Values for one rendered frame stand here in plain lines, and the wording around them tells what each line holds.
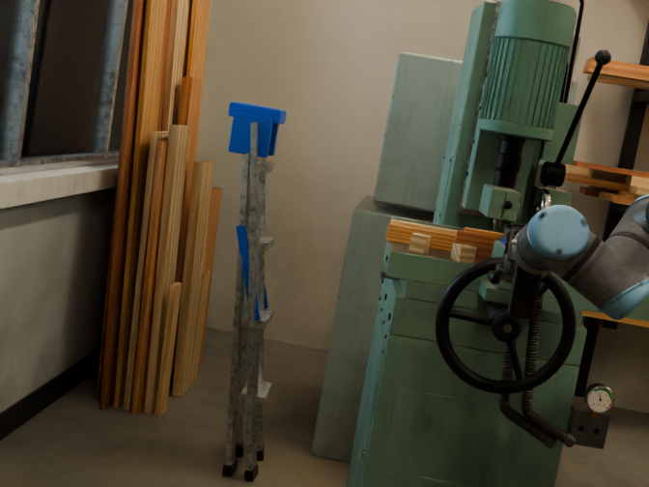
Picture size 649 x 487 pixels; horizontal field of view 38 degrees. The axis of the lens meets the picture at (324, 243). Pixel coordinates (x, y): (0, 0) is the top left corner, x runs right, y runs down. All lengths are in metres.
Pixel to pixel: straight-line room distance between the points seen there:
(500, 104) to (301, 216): 2.54
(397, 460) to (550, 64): 0.97
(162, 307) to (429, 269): 1.51
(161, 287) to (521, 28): 1.72
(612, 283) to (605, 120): 3.10
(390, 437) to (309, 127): 2.63
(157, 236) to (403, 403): 1.45
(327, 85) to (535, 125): 2.49
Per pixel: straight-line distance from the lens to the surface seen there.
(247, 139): 2.86
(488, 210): 2.22
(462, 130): 2.43
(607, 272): 1.56
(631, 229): 1.63
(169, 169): 3.32
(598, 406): 2.18
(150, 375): 3.46
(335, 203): 4.60
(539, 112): 2.20
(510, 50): 2.21
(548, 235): 1.54
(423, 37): 4.58
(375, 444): 2.21
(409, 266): 2.10
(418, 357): 2.15
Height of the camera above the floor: 1.19
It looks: 8 degrees down
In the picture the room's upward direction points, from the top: 10 degrees clockwise
